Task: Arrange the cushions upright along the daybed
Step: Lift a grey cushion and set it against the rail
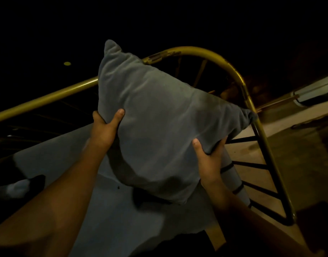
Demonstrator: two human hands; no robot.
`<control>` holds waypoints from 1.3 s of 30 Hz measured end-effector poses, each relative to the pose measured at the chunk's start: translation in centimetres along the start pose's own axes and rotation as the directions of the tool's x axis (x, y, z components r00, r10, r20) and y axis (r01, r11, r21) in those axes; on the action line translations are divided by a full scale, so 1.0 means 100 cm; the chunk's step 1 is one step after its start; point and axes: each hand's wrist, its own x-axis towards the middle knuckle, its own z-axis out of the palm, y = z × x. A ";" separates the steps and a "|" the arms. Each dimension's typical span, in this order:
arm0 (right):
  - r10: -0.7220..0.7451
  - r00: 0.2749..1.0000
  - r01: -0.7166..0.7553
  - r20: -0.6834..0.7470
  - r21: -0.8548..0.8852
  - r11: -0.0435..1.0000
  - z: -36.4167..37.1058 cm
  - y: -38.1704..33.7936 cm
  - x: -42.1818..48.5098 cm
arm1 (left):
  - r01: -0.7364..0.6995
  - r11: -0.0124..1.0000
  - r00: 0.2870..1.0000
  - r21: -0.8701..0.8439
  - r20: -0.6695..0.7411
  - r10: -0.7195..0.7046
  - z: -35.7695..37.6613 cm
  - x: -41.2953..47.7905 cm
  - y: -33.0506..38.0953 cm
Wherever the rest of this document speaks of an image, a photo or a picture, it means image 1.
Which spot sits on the person's right forearm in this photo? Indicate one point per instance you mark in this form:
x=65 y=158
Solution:
x=255 y=224

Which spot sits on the white appliance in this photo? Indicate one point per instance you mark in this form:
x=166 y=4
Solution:
x=316 y=92

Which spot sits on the person's left thumb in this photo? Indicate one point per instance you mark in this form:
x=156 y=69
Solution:
x=117 y=116

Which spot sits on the person's right hand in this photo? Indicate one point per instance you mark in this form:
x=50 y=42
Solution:
x=209 y=163

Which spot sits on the person's right thumb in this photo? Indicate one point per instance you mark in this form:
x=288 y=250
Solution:
x=198 y=148

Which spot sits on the grey pillow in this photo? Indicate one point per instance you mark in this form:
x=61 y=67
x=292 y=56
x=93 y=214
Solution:
x=164 y=125

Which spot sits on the person's left forearm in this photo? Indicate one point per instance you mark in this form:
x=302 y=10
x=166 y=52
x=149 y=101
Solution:
x=46 y=200

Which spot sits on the brass metal bed frame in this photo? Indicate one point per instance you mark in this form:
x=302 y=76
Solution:
x=260 y=136

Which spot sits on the grey bed sheet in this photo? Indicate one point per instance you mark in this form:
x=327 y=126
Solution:
x=121 y=211

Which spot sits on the person's left hand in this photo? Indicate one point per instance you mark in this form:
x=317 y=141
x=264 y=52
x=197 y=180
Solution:
x=102 y=132

